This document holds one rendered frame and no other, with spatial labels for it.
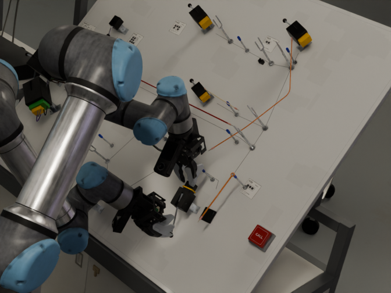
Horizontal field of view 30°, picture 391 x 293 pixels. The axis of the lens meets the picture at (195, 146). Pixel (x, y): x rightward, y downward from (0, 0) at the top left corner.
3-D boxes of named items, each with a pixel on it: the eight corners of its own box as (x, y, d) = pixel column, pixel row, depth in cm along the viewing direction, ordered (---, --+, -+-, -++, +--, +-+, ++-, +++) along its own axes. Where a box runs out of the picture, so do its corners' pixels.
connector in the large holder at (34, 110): (49, 104, 248) (42, 98, 244) (50, 110, 246) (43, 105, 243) (35, 111, 249) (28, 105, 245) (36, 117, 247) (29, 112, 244)
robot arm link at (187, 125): (178, 127, 192) (155, 117, 197) (181, 139, 195) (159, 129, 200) (196, 110, 196) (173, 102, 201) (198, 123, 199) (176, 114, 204)
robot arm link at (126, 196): (103, 208, 197) (104, 185, 202) (115, 215, 199) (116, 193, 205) (124, 195, 194) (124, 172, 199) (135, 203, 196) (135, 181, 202)
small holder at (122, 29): (108, 41, 262) (99, 31, 256) (121, 24, 263) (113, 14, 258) (117, 45, 259) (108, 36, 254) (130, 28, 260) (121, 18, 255)
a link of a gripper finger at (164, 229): (184, 236, 209) (163, 221, 204) (169, 245, 212) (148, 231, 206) (184, 227, 211) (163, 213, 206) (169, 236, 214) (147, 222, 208)
